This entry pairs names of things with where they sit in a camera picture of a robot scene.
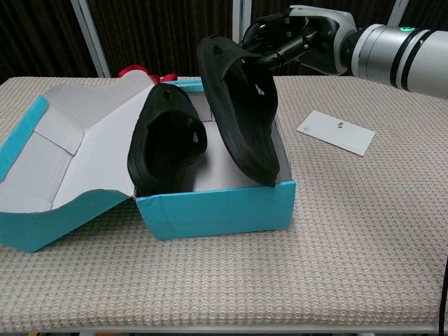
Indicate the beige cloth-covered table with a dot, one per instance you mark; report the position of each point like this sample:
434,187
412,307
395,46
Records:
224,280

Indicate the light blue cardboard shoe box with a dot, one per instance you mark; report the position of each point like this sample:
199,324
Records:
217,213

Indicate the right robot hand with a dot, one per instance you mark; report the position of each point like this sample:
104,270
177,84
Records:
322,21

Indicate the black slipper with frayed tag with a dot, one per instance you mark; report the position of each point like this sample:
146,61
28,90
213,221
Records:
164,157

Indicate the silver aluminium partition post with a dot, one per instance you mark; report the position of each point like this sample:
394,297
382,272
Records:
91,38
399,10
241,14

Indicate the white paper card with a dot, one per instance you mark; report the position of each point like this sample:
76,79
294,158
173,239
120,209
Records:
336,134

